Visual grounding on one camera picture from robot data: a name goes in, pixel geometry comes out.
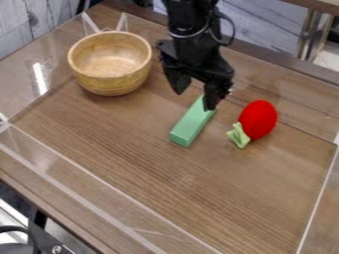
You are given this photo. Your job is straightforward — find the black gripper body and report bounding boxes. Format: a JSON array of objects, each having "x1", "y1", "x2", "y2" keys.
[{"x1": 156, "y1": 40, "x2": 235, "y2": 83}]

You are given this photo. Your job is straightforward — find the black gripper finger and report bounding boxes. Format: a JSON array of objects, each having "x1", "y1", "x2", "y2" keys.
[
  {"x1": 163, "y1": 61, "x2": 192, "y2": 95},
  {"x1": 203, "y1": 79, "x2": 233, "y2": 111}
]

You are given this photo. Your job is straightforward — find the red plush fruit green stem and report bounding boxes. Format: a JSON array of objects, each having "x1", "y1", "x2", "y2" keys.
[{"x1": 225, "y1": 99, "x2": 279, "y2": 149}]

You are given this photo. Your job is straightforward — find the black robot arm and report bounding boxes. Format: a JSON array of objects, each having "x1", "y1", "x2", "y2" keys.
[{"x1": 156, "y1": 0, "x2": 236, "y2": 111}]

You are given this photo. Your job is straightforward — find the green rectangular block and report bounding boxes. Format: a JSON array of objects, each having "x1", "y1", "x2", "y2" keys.
[{"x1": 169, "y1": 96, "x2": 215, "y2": 148}]

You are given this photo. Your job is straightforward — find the wooden bowl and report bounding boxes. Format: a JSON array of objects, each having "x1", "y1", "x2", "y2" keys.
[{"x1": 68, "y1": 31, "x2": 152, "y2": 96}]

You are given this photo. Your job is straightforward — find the clear acrylic tray walls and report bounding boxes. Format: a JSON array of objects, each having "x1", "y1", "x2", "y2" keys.
[{"x1": 0, "y1": 20, "x2": 339, "y2": 254}]

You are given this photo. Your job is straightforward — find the metal table leg background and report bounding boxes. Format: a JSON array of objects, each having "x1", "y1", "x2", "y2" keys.
[{"x1": 296, "y1": 10, "x2": 335, "y2": 63}]

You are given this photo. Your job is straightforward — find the black table frame bracket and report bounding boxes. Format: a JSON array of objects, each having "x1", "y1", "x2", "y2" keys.
[{"x1": 0, "y1": 207, "x2": 77, "y2": 254}]

